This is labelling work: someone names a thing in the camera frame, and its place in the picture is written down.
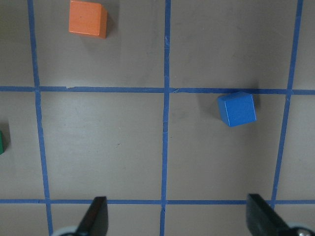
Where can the blue wooden block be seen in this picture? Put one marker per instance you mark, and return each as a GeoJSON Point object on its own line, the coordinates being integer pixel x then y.
{"type": "Point", "coordinates": [236, 108]}

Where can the green wooden block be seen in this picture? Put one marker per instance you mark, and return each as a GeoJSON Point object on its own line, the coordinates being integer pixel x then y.
{"type": "Point", "coordinates": [1, 144]}

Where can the orange wooden block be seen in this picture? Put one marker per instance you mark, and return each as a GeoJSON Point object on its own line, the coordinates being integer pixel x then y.
{"type": "Point", "coordinates": [87, 19]}

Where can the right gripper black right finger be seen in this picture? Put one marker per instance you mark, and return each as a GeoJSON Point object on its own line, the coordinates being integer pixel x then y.
{"type": "Point", "coordinates": [262, 220]}

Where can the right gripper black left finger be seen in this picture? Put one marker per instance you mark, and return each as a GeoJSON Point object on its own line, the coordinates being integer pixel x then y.
{"type": "Point", "coordinates": [95, 221]}

